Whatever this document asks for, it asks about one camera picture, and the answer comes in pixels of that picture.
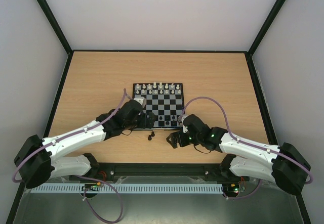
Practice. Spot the black and white chessboard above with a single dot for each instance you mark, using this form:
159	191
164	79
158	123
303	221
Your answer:
162	105

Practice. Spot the black aluminium rail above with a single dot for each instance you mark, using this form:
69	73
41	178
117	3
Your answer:
206	171

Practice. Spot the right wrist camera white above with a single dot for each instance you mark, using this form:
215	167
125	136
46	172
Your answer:
182	121

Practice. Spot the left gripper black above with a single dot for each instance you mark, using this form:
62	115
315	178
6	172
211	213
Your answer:
144	124

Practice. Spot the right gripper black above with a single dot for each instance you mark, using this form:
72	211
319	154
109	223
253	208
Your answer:
181	138

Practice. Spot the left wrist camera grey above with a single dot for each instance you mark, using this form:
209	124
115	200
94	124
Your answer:
141	101

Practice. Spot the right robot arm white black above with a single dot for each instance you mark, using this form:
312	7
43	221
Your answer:
283	165

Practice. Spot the light blue cable duct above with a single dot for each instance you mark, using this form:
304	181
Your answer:
130	188

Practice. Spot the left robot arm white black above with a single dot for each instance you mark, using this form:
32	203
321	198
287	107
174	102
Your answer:
39	160

